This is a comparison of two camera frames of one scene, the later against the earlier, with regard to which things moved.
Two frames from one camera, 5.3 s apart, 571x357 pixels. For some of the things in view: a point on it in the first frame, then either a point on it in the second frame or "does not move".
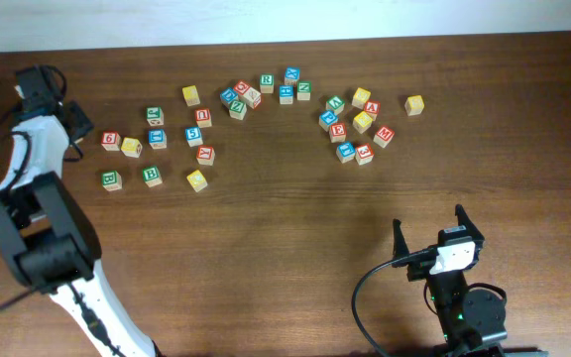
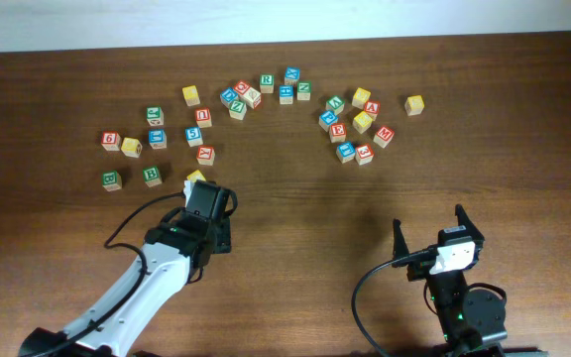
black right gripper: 418,269 does not move
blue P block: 326,118 does not move
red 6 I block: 111,140 does not move
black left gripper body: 84,119 -> 221,231
